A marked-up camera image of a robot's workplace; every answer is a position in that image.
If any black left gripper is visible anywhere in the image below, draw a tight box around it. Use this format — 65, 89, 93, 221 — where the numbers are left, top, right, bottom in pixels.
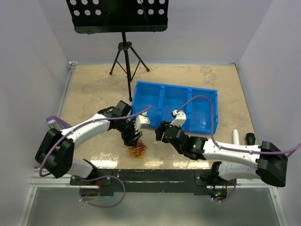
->
117, 117, 143, 147

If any red cable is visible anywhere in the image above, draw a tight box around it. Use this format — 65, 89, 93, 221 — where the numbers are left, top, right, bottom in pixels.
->
131, 139, 147, 158

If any yellow cable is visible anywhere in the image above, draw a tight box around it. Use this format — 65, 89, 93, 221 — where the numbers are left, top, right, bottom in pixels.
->
127, 145, 148, 159

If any blue three-compartment plastic bin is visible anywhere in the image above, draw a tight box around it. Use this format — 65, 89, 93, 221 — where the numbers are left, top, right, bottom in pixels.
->
132, 81, 219, 135

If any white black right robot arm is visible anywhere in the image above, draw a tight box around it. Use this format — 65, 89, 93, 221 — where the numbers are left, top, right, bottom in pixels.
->
155, 121, 288, 187

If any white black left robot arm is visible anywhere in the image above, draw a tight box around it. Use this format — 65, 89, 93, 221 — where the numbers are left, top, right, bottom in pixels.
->
35, 101, 150, 185

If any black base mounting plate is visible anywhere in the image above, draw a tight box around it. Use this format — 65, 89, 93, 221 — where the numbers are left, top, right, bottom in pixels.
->
70, 169, 235, 196

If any purple box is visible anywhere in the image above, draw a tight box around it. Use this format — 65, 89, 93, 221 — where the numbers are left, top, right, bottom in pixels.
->
46, 115, 71, 130

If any white microphone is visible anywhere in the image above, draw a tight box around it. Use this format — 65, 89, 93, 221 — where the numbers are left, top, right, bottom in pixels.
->
232, 129, 240, 145

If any black microphone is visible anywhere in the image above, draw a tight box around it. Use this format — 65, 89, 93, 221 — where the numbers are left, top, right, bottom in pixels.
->
245, 133, 256, 145

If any black music stand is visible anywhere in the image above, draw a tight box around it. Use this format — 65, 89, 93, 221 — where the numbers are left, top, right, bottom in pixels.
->
65, 0, 169, 102

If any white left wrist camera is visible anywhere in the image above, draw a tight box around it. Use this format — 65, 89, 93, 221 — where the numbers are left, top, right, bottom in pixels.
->
134, 112, 151, 130

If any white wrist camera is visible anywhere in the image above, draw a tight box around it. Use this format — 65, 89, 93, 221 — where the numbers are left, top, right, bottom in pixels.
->
170, 110, 187, 128
134, 112, 151, 130

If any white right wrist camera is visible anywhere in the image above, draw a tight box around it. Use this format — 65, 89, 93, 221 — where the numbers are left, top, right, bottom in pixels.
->
170, 110, 187, 128

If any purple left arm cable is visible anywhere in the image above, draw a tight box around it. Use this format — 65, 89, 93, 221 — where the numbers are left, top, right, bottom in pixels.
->
38, 105, 152, 178

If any aluminium frame rail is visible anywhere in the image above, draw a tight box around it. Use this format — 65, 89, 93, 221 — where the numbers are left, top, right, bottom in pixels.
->
30, 169, 274, 188

